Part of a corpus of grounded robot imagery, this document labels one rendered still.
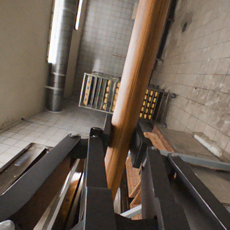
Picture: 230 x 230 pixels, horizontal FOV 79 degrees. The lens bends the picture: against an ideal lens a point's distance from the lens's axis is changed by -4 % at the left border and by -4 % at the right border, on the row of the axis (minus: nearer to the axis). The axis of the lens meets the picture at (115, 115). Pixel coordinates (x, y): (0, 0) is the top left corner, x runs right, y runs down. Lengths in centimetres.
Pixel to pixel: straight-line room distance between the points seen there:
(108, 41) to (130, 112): 506
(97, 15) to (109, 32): 63
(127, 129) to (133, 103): 3
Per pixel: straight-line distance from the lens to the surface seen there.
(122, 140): 17
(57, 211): 118
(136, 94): 15
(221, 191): 118
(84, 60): 522
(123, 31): 526
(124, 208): 147
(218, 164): 143
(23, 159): 188
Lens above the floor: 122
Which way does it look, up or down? 3 degrees down
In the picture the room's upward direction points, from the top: 78 degrees counter-clockwise
